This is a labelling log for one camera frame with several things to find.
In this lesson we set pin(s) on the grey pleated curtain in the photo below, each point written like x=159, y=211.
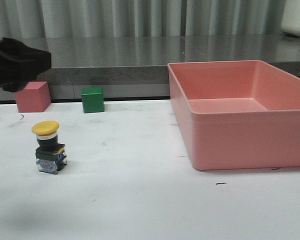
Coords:
x=29, y=19

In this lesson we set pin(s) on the grey stone counter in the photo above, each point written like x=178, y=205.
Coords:
x=136, y=67

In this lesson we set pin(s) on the yellow push button switch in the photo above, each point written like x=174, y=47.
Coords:
x=50, y=155

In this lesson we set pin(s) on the white appliance on counter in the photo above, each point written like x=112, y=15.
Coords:
x=290, y=23

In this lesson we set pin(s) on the green cube right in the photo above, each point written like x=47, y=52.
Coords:
x=92, y=99

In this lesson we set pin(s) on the pink cube at counter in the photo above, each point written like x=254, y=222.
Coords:
x=34, y=98

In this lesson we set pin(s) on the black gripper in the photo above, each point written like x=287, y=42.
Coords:
x=20, y=64

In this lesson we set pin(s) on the pink plastic bin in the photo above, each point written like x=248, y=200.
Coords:
x=236, y=114

